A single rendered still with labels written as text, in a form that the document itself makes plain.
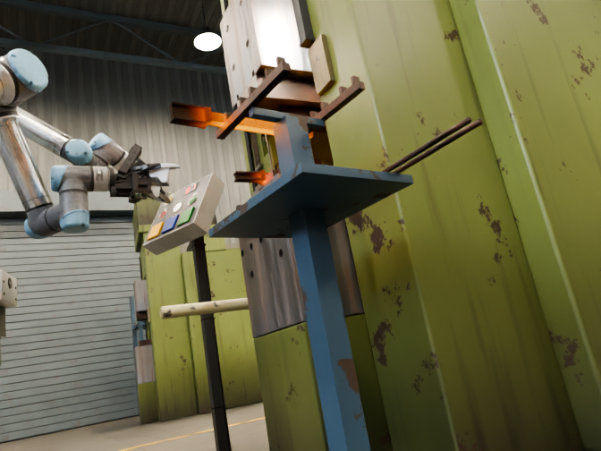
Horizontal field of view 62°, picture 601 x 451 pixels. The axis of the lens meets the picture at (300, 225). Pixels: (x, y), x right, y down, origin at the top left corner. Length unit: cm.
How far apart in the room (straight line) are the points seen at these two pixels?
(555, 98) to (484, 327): 84
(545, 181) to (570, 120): 32
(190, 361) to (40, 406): 357
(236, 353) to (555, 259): 523
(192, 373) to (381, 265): 517
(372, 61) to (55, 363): 844
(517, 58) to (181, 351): 537
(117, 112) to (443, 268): 1003
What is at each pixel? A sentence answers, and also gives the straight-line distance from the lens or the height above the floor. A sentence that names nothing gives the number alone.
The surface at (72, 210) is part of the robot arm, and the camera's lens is 150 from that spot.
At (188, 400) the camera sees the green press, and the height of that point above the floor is 18.
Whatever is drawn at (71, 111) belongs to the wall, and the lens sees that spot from 1092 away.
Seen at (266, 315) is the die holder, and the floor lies 53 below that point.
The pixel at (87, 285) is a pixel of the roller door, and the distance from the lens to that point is 962.
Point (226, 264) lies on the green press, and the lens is 658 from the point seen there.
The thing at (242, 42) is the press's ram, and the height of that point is 154.
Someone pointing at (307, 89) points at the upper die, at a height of 132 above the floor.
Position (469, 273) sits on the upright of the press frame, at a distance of 143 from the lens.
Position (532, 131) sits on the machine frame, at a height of 91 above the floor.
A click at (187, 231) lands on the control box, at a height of 95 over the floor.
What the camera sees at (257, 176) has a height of 100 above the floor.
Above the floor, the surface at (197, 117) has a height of 96.
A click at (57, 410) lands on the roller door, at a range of 939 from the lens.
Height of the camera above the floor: 36
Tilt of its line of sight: 15 degrees up
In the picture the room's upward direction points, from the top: 10 degrees counter-clockwise
